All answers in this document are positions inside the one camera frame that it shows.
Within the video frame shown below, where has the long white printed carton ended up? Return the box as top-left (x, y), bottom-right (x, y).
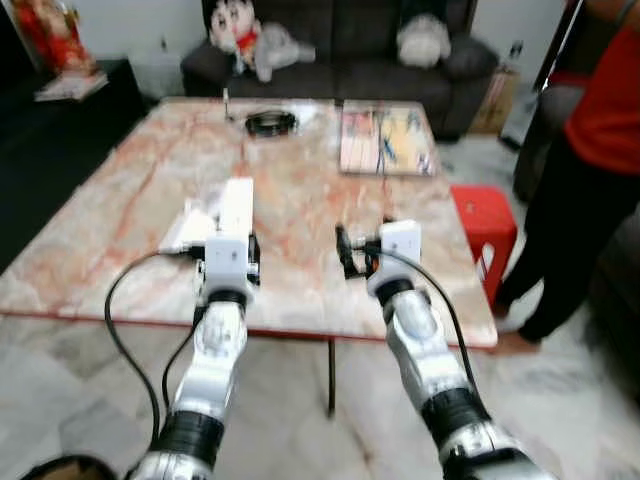
top-left (218, 177), bottom-right (257, 241)

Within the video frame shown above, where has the black round rubbish bin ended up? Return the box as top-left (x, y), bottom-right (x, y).
top-left (18, 454), bottom-right (121, 480)

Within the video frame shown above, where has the pink marble table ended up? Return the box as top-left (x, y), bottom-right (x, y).
top-left (0, 96), bottom-right (500, 417)

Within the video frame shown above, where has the colourful picture book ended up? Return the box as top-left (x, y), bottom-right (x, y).
top-left (339, 102), bottom-right (439, 179)

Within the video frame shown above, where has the red plastic stool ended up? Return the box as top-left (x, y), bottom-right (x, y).
top-left (449, 184), bottom-right (520, 304)

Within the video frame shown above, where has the dark grey sofa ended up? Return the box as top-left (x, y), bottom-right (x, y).
top-left (180, 0), bottom-right (501, 142)

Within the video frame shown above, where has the brown cardboard carton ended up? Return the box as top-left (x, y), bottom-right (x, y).
top-left (468, 64), bottom-right (522, 138)

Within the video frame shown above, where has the black low cabinet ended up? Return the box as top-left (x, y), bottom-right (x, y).
top-left (0, 58), bottom-right (153, 273)

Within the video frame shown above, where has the pale round plush cushion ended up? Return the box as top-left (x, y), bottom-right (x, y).
top-left (396, 13), bottom-right (452, 70)

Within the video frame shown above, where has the cartoon boy plush doll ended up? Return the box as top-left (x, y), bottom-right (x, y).
top-left (207, 0), bottom-right (264, 57)

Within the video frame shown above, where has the pale booklet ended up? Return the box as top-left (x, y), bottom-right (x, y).
top-left (34, 71), bottom-right (110, 103)

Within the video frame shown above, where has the person in red shirt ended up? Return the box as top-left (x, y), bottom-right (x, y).
top-left (493, 0), bottom-right (640, 357)

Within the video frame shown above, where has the red and gold figurine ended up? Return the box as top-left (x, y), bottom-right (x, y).
top-left (9, 0), bottom-right (98, 77)

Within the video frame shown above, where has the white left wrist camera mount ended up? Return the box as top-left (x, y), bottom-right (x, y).
top-left (198, 234), bottom-right (259, 293)

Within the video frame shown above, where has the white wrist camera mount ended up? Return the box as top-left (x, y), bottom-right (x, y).
top-left (376, 219), bottom-right (424, 288)
top-left (198, 234), bottom-right (259, 293)

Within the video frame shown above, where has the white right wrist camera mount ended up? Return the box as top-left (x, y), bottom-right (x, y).
top-left (376, 219), bottom-right (424, 288)

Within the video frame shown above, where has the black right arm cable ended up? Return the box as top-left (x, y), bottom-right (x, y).
top-left (372, 244), bottom-right (475, 393)

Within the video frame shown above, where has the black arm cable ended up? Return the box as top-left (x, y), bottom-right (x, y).
top-left (104, 249), bottom-right (206, 446)
top-left (372, 244), bottom-right (475, 393)

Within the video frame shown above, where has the coiled black cable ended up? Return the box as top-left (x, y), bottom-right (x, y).
top-left (244, 109), bottom-right (299, 139)

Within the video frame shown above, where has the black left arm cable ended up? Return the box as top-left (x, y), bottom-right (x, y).
top-left (104, 249), bottom-right (206, 446)

